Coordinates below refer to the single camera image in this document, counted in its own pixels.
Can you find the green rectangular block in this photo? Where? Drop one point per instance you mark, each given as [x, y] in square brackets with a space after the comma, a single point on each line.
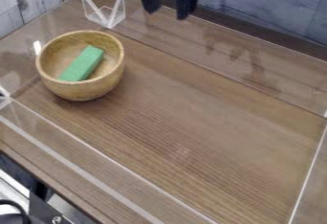
[83, 65]

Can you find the wooden bowl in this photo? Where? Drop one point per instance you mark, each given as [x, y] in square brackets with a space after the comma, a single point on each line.
[58, 54]

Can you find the clear acrylic corner bracket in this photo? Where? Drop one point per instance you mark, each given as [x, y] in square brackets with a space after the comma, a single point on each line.
[105, 16]

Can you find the black metal bracket with screw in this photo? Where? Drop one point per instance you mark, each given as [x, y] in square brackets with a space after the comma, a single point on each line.
[43, 213]

